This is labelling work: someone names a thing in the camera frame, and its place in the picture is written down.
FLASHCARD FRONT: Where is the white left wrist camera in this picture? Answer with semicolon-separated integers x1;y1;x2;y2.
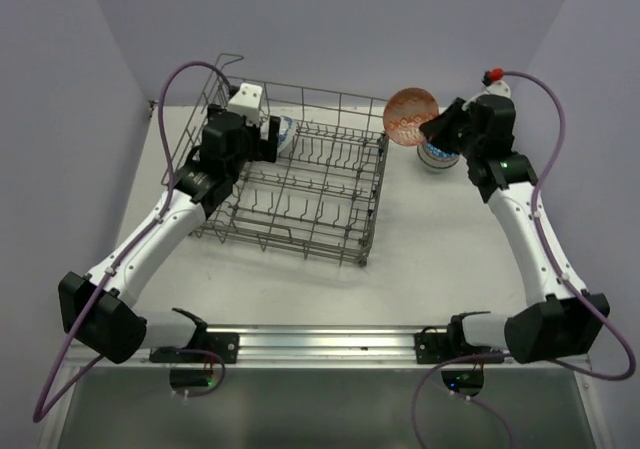
227;82;264;127

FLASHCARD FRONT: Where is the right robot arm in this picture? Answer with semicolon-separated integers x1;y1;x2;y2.
420;94;610;363

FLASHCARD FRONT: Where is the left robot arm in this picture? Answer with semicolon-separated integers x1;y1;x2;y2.
58;105;281;364

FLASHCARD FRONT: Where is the aluminium mounting rail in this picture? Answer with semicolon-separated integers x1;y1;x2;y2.
63;324;589;370

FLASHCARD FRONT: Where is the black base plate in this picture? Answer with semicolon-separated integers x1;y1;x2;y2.
149;332;240;364
413;330;498;364

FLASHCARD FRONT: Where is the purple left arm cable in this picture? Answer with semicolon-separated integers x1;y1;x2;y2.
32;60;239;424

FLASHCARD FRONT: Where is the white ribbed bowl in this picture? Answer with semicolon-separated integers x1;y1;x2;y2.
417;146;459;173

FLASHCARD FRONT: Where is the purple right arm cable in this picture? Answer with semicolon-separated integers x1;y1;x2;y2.
411;69;637;449

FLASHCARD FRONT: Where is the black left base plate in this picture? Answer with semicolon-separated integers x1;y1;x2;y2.
149;332;240;364

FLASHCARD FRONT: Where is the grey wire dish rack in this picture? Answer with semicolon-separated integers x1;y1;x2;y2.
163;53;389;266

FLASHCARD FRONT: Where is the red diamond pattern bowl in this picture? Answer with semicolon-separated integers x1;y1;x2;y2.
418;142;459;165

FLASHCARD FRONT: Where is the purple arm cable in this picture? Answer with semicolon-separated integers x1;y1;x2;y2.
32;60;239;424
411;69;637;449

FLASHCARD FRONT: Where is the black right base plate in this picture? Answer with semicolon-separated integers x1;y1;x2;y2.
413;330;498;364

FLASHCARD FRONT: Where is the brown patterned bowl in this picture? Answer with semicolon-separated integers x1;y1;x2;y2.
383;87;440;147

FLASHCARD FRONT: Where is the blue floral bowl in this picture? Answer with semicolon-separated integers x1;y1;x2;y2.
277;115;297;154

